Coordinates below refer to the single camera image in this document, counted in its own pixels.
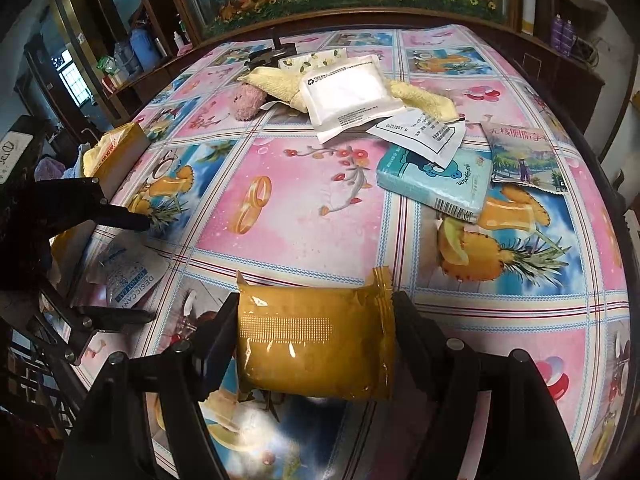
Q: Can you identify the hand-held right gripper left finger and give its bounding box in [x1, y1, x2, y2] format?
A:
[57, 292, 241, 480]

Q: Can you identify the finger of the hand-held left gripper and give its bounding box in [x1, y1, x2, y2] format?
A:
[27, 285, 157, 367]
[32, 177, 151, 234]

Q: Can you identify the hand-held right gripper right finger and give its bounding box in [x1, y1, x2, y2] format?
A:
[392, 291, 581, 480]

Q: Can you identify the white desiccant packet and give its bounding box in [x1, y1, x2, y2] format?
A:
[84, 244, 169, 309]

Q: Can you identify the cardboard box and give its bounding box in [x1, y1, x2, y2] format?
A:
[50, 121, 152, 269]

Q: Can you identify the mustard orange packet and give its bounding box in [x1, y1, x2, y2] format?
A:
[234, 266, 397, 402]

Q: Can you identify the teal bear print tissue pack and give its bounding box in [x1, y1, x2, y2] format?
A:
[375, 144, 494, 224]

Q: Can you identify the pink fluffy hair clip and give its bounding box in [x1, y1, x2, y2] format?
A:
[234, 83, 272, 122]

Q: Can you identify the white printed sachet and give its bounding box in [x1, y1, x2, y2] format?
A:
[366, 111, 467, 169]

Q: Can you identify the small yellow towel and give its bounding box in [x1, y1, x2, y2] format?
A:
[239, 66, 312, 112]

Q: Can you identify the snack packet with farmer picture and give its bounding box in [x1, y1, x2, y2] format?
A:
[481, 121, 572, 194]

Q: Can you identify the lemon print tissue pack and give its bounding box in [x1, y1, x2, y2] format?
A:
[276, 47, 349, 74]

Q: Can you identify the plain white pouch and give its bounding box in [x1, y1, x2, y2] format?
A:
[298, 54, 404, 144]

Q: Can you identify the clear plastic jug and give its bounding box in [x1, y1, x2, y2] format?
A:
[112, 42, 139, 77]

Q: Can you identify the blue thermos flask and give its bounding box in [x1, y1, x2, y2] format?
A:
[129, 27, 162, 69]

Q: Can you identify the dark wooden cabinet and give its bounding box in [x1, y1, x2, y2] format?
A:
[115, 5, 607, 127]

